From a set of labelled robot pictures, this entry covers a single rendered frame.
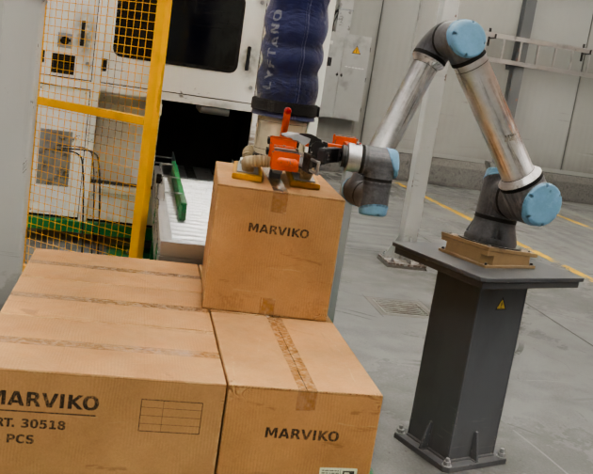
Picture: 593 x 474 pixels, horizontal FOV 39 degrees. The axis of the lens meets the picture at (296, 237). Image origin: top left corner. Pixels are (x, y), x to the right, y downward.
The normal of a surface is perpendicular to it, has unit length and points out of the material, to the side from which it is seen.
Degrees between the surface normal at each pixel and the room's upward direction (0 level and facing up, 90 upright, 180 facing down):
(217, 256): 90
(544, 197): 92
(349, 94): 90
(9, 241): 90
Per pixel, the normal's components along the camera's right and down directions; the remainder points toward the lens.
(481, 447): 0.51, 0.24
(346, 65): 0.19, 0.21
